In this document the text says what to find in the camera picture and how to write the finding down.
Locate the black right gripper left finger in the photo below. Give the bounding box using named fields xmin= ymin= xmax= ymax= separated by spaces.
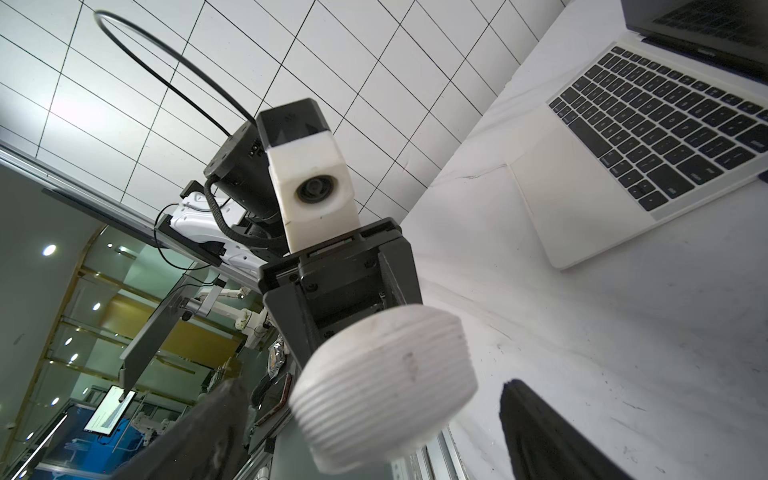
xmin=111 ymin=379 xmax=249 ymax=479

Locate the white wireless mouse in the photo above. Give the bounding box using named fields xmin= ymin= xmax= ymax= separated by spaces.
xmin=289 ymin=304 xmax=478 ymax=475

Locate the silver laptop black screen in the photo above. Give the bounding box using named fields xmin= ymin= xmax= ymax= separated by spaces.
xmin=506 ymin=1 xmax=767 ymax=270

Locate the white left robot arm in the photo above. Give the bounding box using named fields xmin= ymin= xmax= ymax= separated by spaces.
xmin=162 ymin=120 xmax=422 ymax=365

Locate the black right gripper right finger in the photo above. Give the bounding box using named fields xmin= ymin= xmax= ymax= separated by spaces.
xmin=499 ymin=379 xmax=629 ymax=480

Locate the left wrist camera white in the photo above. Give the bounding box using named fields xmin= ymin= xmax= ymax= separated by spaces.
xmin=256 ymin=98 xmax=361 ymax=253

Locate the left camera black cable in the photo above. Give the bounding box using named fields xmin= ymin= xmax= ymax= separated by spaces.
xmin=92 ymin=8 xmax=259 ymax=139

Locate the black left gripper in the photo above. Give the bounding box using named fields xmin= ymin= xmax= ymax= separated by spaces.
xmin=258 ymin=218 xmax=423 ymax=368

